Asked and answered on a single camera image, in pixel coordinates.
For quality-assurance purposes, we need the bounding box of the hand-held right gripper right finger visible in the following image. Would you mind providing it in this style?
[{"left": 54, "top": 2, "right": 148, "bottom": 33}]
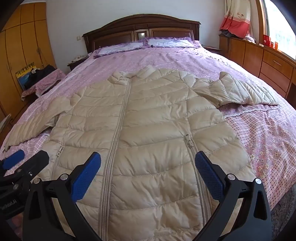
[{"left": 195, "top": 151, "right": 272, "bottom": 241}]

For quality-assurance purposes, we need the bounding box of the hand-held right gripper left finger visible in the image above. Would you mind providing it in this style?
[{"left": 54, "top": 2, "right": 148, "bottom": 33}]
[{"left": 22, "top": 152, "right": 102, "bottom": 241}]

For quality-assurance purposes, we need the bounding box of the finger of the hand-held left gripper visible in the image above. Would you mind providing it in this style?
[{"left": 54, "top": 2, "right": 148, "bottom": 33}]
[
  {"left": 0, "top": 149, "right": 25, "bottom": 174},
  {"left": 0, "top": 151, "right": 49, "bottom": 189}
]

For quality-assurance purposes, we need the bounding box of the beige quilted down jacket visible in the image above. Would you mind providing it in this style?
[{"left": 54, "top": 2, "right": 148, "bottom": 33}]
[{"left": 3, "top": 65, "right": 280, "bottom": 241}]

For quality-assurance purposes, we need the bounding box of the pile of clothes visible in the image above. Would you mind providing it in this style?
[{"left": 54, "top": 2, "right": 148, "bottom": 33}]
[{"left": 220, "top": 30, "right": 256, "bottom": 44}]

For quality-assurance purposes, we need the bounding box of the floral covered chair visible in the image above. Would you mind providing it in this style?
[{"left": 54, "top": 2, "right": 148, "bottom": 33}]
[{"left": 21, "top": 69, "right": 67, "bottom": 101}]

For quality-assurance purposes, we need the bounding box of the yellow blue calendar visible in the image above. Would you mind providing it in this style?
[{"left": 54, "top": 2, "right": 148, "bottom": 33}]
[{"left": 15, "top": 62, "right": 37, "bottom": 90}]

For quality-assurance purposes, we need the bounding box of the black bag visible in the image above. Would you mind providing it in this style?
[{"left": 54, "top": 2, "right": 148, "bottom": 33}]
[{"left": 24, "top": 64, "right": 56, "bottom": 90}]

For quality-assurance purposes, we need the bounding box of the dark wooden nightstand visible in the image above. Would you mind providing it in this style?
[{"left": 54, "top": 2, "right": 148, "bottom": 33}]
[
  {"left": 203, "top": 44, "right": 222, "bottom": 55},
  {"left": 67, "top": 52, "right": 93, "bottom": 71}
]

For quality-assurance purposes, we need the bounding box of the orange wooden wardrobe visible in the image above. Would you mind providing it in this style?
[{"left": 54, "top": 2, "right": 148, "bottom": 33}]
[{"left": 0, "top": 2, "right": 57, "bottom": 121}]

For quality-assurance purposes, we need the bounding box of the bed with pink floral cover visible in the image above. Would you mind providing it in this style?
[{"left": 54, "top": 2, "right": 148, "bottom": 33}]
[{"left": 0, "top": 40, "right": 296, "bottom": 232}]

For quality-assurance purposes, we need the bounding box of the wooden drawer cabinet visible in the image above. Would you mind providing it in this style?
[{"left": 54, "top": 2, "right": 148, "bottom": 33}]
[{"left": 218, "top": 35, "right": 296, "bottom": 98}]

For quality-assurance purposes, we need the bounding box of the white purple frilled pillow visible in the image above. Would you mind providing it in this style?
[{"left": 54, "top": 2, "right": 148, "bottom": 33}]
[
  {"left": 94, "top": 42, "right": 148, "bottom": 58},
  {"left": 147, "top": 37, "right": 200, "bottom": 48}
]

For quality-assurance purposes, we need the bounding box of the dark wooden bed headboard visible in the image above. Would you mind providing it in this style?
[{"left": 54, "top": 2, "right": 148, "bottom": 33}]
[{"left": 83, "top": 14, "right": 201, "bottom": 54}]

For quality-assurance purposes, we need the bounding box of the cream and coral curtain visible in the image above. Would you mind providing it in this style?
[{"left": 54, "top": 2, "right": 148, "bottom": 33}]
[{"left": 220, "top": 0, "right": 253, "bottom": 39}]

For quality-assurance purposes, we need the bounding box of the wooden framed window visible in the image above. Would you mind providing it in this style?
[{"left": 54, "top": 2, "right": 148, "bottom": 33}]
[{"left": 260, "top": 0, "right": 296, "bottom": 61}]

